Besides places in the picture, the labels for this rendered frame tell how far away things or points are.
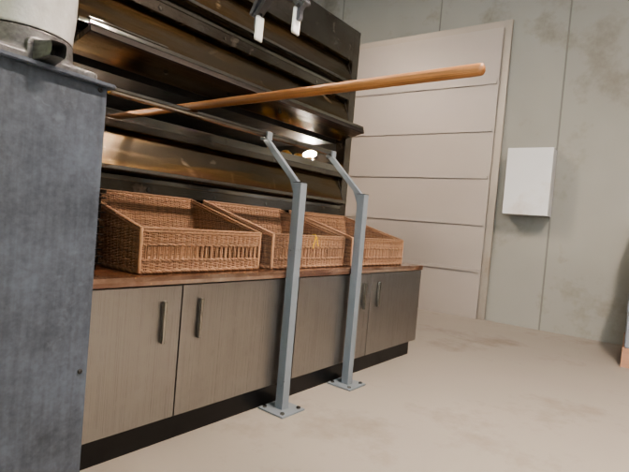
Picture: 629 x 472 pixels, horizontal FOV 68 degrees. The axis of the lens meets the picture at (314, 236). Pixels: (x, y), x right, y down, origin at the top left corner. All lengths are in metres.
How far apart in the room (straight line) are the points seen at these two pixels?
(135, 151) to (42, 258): 1.33
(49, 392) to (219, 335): 0.94
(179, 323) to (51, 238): 0.86
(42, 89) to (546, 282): 4.32
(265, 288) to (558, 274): 3.27
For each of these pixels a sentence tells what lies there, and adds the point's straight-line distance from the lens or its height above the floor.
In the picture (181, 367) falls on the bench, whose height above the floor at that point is 0.26.
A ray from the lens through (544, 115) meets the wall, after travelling 4.84.
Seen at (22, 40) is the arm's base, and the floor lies 1.03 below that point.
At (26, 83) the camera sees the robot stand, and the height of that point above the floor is 0.96.
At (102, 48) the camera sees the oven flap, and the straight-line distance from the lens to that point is 2.06.
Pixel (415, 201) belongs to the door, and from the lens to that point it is 4.98.
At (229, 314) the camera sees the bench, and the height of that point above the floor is 0.43.
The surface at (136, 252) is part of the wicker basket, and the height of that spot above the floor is 0.65.
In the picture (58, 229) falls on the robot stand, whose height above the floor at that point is 0.74.
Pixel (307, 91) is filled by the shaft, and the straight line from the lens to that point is 1.47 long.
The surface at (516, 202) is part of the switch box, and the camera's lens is 4.54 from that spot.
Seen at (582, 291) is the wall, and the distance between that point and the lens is 4.67.
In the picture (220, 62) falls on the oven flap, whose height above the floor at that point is 1.53.
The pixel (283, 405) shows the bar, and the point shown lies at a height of 0.02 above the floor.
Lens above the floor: 0.79
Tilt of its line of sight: 2 degrees down
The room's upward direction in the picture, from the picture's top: 5 degrees clockwise
